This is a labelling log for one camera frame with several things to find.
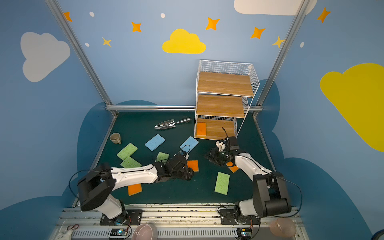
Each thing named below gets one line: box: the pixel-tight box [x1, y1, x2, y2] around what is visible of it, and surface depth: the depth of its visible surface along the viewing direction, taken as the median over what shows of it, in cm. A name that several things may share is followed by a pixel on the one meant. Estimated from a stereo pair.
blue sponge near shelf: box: [179, 136, 199, 154], surface depth 106 cm
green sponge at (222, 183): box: [214, 171, 230, 195], surface depth 86 cm
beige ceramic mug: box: [109, 132, 122, 145], surface depth 103 cm
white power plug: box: [55, 229, 73, 240], surface depth 69 cm
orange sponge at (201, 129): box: [197, 122, 207, 136], surface depth 111 cm
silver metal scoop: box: [154, 117, 192, 130], surface depth 117 cm
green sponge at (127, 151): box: [116, 142, 138, 161], surface depth 100 cm
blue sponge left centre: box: [144, 133, 166, 152], surface depth 106 cm
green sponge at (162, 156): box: [156, 152, 170, 164], surface depth 97 cm
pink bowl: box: [131, 223, 159, 240], surface depth 71 cm
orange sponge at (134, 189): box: [128, 183, 143, 196], surface depth 83 cm
